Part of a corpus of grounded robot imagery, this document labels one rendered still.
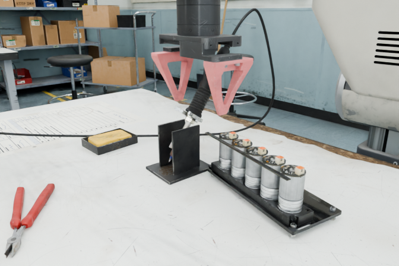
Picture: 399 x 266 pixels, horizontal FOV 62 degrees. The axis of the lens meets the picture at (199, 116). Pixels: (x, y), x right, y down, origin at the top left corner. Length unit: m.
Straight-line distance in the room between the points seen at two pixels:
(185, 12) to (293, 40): 2.98
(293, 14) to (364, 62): 2.68
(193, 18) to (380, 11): 0.40
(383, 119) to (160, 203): 0.50
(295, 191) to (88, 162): 0.31
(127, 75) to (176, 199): 3.32
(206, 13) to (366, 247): 0.31
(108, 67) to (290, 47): 1.91
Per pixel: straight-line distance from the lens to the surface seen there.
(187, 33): 0.43
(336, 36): 0.75
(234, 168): 0.41
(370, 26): 0.73
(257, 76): 3.68
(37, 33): 4.52
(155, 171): 0.47
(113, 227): 0.38
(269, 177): 0.36
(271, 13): 3.54
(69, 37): 4.63
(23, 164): 0.56
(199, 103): 0.46
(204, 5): 0.43
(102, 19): 3.80
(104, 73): 3.85
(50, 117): 0.77
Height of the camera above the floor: 0.96
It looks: 17 degrees down
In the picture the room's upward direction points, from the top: straight up
